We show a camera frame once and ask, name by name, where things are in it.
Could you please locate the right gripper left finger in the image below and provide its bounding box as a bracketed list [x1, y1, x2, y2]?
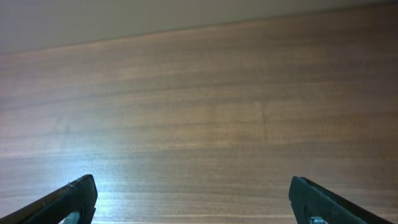
[1, 174, 98, 224]

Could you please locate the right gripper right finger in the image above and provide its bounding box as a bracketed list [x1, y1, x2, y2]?
[289, 176, 392, 224]

